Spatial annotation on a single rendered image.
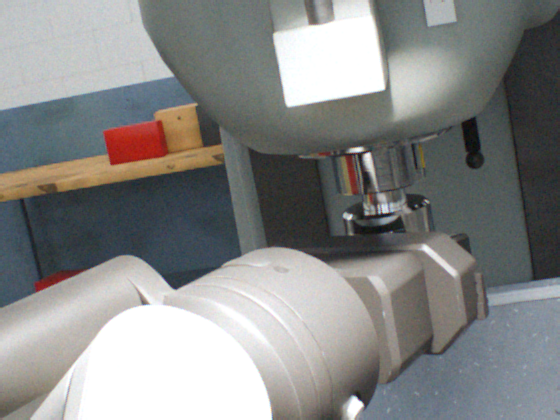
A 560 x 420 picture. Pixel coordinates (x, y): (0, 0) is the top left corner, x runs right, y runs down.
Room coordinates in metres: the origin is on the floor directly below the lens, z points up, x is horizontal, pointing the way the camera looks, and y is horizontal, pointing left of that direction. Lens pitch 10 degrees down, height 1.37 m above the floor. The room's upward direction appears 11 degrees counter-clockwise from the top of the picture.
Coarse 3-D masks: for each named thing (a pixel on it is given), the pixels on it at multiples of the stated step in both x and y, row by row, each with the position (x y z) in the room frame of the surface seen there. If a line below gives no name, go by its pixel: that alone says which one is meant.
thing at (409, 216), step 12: (360, 204) 0.51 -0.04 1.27; (408, 204) 0.49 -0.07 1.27; (420, 204) 0.49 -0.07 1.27; (348, 216) 0.49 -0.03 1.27; (360, 216) 0.49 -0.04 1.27; (372, 216) 0.48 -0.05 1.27; (384, 216) 0.48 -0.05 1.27; (396, 216) 0.48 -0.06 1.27; (408, 216) 0.48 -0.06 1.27; (420, 216) 0.48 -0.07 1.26; (348, 228) 0.49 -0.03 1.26; (360, 228) 0.48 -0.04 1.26; (372, 228) 0.48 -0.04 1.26; (384, 228) 0.48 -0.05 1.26; (396, 228) 0.48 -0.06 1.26
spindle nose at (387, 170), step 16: (416, 144) 0.49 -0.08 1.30; (336, 160) 0.49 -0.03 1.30; (352, 160) 0.48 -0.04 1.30; (368, 160) 0.48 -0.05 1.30; (384, 160) 0.48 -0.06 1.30; (400, 160) 0.48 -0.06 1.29; (416, 160) 0.49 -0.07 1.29; (336, 176) 0.50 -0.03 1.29; (352, 176) 0.48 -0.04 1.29; (368, 176) 0.48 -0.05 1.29; (384, 176) 0.48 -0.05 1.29; (400, 176) 0.48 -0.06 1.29; (416, 176) 0.48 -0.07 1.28; (352, 192) 0.48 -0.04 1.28; (368, 192) 0.48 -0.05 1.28
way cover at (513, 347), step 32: (512, 288) 0.84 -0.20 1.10; (544, 288) 0.84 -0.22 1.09; (480, 320) 0.84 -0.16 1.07; (512, 320) 0.83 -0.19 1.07; (544, 320) 0.83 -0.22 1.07; (448, 352) 0.84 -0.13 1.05; (480, 352) 0.83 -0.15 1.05; (512, 352) 0.82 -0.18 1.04; (544, 352) 0.81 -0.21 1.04; (384, 384) 0.84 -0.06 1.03; (416, 384) 0.83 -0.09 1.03; (448, 384) 0.82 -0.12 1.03; (480, 384) 0.82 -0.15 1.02; (512, 384) 0.81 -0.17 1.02; (544, 384) 0.80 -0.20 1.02; (384, 416) 0.83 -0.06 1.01; (416, 416) 0.82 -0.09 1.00; (448, 416) 0.81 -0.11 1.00; (480, 416) 0.80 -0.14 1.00; (512, 416) 0.80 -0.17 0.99; (544, 416) 0.79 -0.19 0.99
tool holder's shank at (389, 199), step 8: (384, 192) 0.49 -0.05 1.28; (392, 192) 0.49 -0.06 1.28; (400, 192) 0.49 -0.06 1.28; (368, 200) 0.49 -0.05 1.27; (376, 200) 0.49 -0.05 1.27; (384, 200) 0.49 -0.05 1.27; (392, 200) 0.49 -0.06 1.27; (400, 200) 0.49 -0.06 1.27; (368, 208) 0.50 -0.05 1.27; (376, 208) 0.49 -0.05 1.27
